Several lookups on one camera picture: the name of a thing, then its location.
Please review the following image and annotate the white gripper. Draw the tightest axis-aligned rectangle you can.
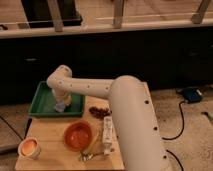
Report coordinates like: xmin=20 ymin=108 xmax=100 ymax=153
xmin=52 ymin=89 xmax=72 ymax=107

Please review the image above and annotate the blue sponge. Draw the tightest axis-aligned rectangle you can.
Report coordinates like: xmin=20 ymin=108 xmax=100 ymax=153
xmin=54 ymin=102 xmax=66 ymax=113

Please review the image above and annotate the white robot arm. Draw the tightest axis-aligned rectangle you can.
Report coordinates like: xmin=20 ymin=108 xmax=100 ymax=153
xmin=47 ymin=65 xmax=172 ymax=171

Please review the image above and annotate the green plastic tray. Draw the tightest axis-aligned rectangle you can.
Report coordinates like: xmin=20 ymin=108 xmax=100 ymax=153
xmin=29 ymin=81 xmax=85 ymax=118

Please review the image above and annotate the bunch of dark grapes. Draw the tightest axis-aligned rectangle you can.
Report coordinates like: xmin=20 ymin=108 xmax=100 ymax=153
xmin=89 ymin=106 xmax=111 ymax=120

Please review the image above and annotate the orange bowl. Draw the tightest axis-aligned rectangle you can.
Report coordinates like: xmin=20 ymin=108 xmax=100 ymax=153
xmin=63 ymin=120 xmax=92 ymax=152

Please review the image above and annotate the yellow stick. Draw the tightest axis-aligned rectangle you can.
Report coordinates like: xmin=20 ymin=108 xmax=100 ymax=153
xmin=83 ymin=132 xmax=99 ymax=155

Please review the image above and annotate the metal spoon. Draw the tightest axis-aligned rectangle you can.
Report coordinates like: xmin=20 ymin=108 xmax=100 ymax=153
xmin=79 ymin=148 xmax=115 ymax=162

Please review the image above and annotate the small orange cup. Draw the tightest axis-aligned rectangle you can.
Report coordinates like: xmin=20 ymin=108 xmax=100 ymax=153
xmin=18 ymin=137 xmax=41 ymax=160

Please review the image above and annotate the blue box on floor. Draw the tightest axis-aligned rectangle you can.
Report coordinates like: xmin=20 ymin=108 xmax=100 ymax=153
xmin=178 ymin=87 xmax=203 ymax=103

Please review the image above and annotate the black cable left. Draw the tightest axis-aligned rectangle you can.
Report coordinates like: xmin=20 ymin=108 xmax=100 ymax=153
xmin=0 ymin=114 xmax=33 ymax=141

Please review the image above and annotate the black cable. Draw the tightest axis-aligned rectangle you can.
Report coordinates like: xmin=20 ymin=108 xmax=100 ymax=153
xmin=0 ymin=114 xmax=33 ymax=141
xmin=161 ymin=99 xmax=188 ymax=171

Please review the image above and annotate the black cable right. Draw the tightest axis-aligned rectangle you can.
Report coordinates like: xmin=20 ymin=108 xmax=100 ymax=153
xmin=161 ymin=99 xmax=188 ymax=171

